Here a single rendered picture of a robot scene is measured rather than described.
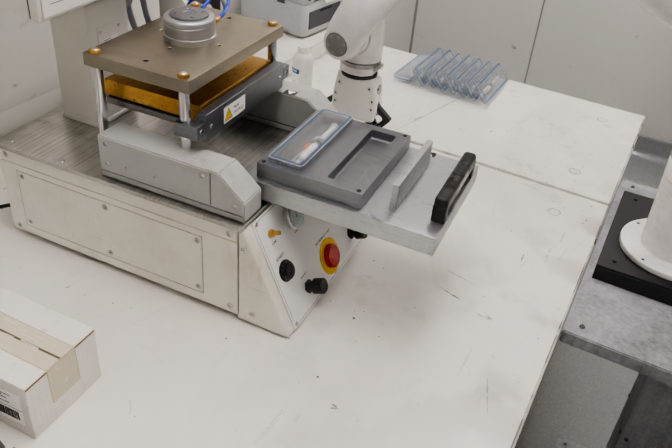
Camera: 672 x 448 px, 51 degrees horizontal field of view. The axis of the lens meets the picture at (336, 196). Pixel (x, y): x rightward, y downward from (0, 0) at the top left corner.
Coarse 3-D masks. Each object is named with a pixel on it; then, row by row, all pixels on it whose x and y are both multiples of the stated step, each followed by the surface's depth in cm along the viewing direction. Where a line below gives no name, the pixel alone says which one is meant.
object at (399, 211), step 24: (432, 144) 107; (408, 168) 100; (432, 168) 108; (264, 192) 102; (288, 192) 100; (384, 192) 101; (408, 192) 102; (432, 192) 102; (312, 216) 100; (336, 216) 98; (360, 216) 96; (384, 216) 96; (408, 216) 97; (408, 240) 95; (432, 240) 93
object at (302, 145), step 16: (320, 112) 113; (336, 112) 114; (304, 128) 108; (320, 128) 109; (336, 128) 109; (288, 144) 104; (304, 144) 104; (320, 144) 105; (288, 160) 100; (304, 160) 100
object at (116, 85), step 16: (240, 64) 113; (256, 64) 114; (112, 80) 105; (128, 80) 105; (224, 80) 108; (240, 80) 109; (112, 96) 107; (128, 96) 105; (144, 96) 104; (160, 96) 102; (176, 96) 102; (192, 96) 102; (208, 96) 103; (144, 112) 105; (160, 112) 104; (176, 112) 102; (192, 112) 101
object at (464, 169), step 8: (464, 160) 103; (472, 160) 103; (456, 168) 101; (464, 168) 101; (472, 168) 104; (456, 176) 99; (464, 176) 100; (448, 184) 97; (456, 184) 97; (440, 192) 95; (448, 192) 95; (456, 192) 97; (440, 200) 94; (448, 200) 94; (440, 208) 94; (448, 208) 95; (432, 216) 96; (440, 216) 95
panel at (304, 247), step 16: (272, 208) 105; (256, 224) 101; (272, 224) 104; (304, 224) 112; (320, 224) 116; (272, 240) 104; (288, 240) 107; (304, 240) 111; (320, 240) 115; (336, 240) 120; (352, 240) 124; (272, 256) 104; (288, 256) 107; (304, 256) 111; (320, 256) 115; (272, 272) 103; (304, 272) 110; (320, 272) 114; (336, 272) 118; (288, 288) 106; (304, 288) 110; (288, 304) 106; (304, 304) 110
